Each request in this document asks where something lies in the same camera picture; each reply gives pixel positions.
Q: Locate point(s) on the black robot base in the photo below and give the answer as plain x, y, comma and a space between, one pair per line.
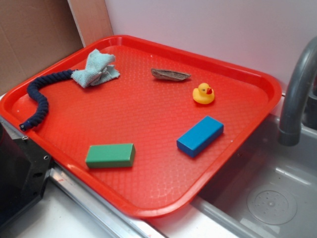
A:
24, 170

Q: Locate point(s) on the yellow rubber duck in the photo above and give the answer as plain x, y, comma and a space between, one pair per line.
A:
203, 94

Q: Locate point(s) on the red plastic tray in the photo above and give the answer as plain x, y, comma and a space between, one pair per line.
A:
152, 114

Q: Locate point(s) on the blue wooden block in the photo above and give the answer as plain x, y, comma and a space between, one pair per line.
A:
200, 136

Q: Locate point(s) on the green wooden block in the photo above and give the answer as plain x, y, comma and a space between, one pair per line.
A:
111, 156

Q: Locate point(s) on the light blue cloth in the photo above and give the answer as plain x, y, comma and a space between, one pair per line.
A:
99, 69

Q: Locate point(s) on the grey plastic sink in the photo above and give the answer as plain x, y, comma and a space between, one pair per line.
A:
265, 190

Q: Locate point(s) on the grey faucet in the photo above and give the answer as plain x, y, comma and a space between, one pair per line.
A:
300, 102

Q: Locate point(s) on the brown cardboard panel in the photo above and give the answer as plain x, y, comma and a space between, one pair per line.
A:
35, 34

